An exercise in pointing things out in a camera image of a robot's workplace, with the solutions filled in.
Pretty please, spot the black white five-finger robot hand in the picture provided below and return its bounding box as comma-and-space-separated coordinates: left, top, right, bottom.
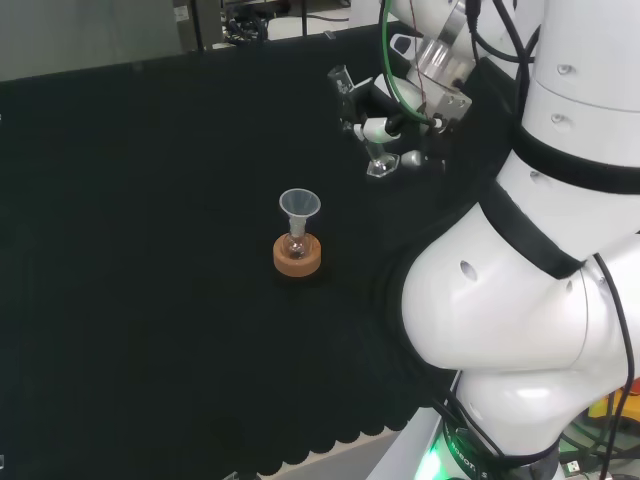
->
351, 74, 474, 176

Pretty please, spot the clear glass graduated cylinder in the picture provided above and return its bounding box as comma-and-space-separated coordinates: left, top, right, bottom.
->
327, 64, 402, 180

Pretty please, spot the clear glass round-bottom flask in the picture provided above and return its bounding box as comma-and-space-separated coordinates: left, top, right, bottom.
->
282, 228, 312, 261

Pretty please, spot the clear plastic funnel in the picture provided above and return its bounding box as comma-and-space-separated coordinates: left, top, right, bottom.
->
278, 187, 323, 237

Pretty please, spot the black bench cloth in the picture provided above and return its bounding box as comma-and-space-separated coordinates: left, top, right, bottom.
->
0, 22, 531, 477

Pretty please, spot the yellow stop button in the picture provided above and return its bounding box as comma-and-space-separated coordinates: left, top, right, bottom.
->
586, 378, 640, 426

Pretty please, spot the green cable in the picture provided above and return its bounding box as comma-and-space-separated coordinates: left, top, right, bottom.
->
378, 0, 437, 127

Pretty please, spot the brown cork ring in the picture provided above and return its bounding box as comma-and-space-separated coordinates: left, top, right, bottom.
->
272, 233, 323, 278

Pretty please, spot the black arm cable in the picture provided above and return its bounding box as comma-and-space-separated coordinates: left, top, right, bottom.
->
592, 252, 637, 480

